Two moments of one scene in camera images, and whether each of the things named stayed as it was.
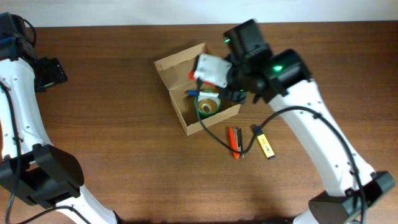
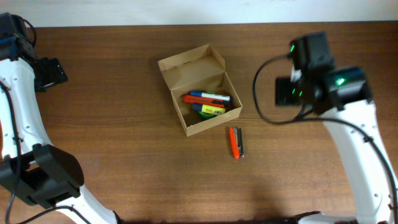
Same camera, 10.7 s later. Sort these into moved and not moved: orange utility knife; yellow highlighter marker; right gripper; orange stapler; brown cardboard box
Moved: yellow highlighter marker; orange utility knife; right gripper
Not moved: orange stapler; brown cardboard box
